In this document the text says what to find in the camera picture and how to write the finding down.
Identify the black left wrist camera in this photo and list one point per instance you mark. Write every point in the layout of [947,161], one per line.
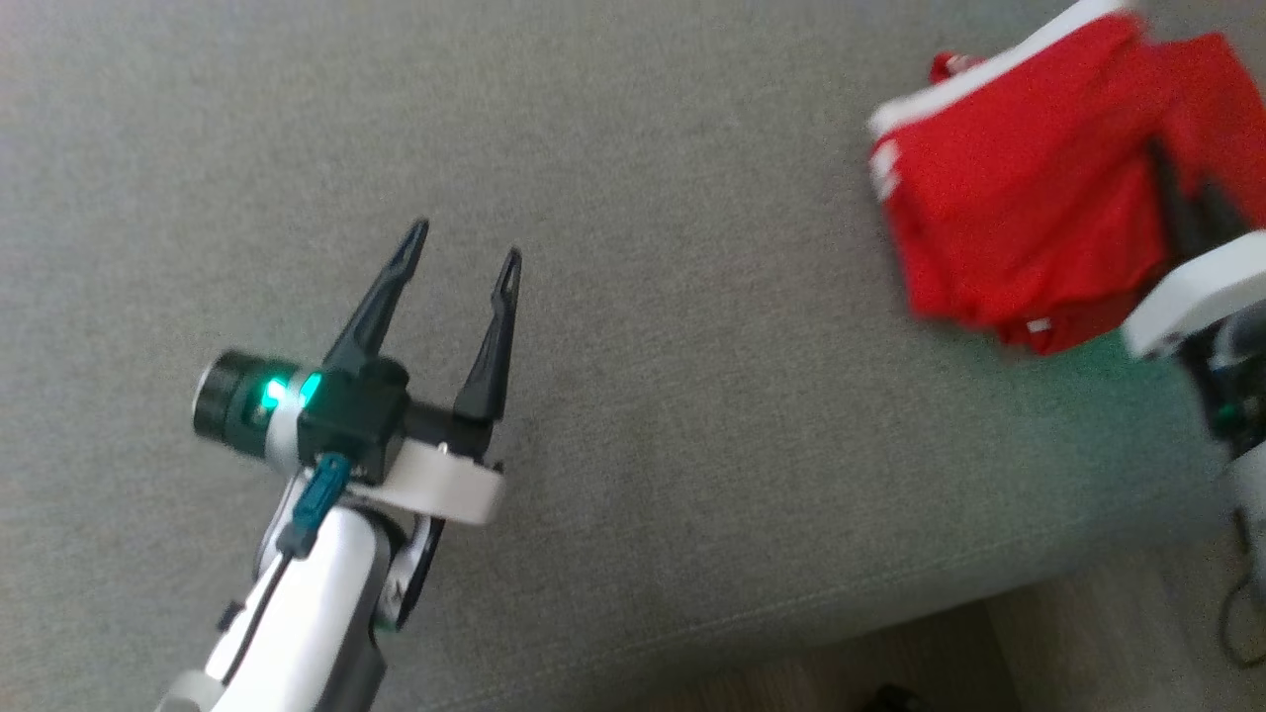
[354,420]

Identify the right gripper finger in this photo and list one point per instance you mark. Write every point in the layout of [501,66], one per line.
[1219,218]
[1173,218]

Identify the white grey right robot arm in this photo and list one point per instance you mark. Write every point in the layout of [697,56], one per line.
[1248,494]

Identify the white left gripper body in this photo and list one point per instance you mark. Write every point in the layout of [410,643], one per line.
[445,485]

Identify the grey sofa seat cushion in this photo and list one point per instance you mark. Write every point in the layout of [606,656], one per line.
[633,148]

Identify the red shorts white stripes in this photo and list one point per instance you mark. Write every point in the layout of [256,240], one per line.
[1029,218]

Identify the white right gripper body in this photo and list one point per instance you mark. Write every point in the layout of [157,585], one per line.
[1202,297]

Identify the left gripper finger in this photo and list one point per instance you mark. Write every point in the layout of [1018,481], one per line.
[492,366]
[381,307]

